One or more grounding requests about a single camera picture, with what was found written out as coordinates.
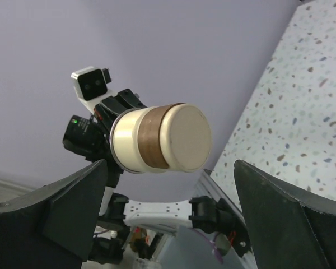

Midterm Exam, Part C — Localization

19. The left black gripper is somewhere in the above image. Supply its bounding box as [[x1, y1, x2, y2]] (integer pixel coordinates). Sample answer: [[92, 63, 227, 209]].
[[94, 89, 146, 168]]

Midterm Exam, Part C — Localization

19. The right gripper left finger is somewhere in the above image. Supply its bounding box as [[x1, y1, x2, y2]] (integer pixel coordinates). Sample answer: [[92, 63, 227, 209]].
[[0, 160, 108, 268]]

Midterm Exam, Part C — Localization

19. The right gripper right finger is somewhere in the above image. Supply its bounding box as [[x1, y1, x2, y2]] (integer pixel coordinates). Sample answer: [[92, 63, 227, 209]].
[[234, 160, 336, 268]]

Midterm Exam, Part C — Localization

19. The metal cup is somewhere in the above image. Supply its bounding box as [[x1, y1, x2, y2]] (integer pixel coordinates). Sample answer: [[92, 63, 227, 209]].
[[109, 103, 212, 174]]

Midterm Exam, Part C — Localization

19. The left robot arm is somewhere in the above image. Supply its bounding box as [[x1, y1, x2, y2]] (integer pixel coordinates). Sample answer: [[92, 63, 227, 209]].
[[63, 89, 251, 257]]

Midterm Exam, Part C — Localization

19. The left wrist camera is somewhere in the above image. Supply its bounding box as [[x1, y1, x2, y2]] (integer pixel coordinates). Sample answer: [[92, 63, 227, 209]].
[[71, 66, 117, 114]]

